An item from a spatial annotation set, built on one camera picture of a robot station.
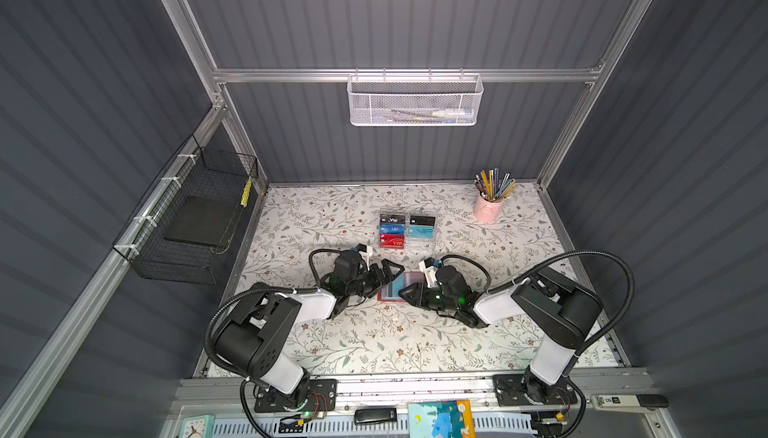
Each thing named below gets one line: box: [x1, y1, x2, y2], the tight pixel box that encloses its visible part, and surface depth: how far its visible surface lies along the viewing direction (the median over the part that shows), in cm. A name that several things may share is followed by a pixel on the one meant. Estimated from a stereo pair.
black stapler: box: [354, 408, 397, 424], surface depth 69 cm
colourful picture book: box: [408, 400, 476, 438], surface depth 71 cm
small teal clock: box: [179, 414, 216, 438], surface depth 70 cm
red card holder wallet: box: [377, 272, 426, 303], surface depth 92 cm
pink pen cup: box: [473, 195, 504, 225], surface depth 110 cm
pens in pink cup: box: [474, 168, 518, 202], surface depth 106 cm
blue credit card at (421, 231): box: [408, 225, 435, 239], surface depth 101 cm
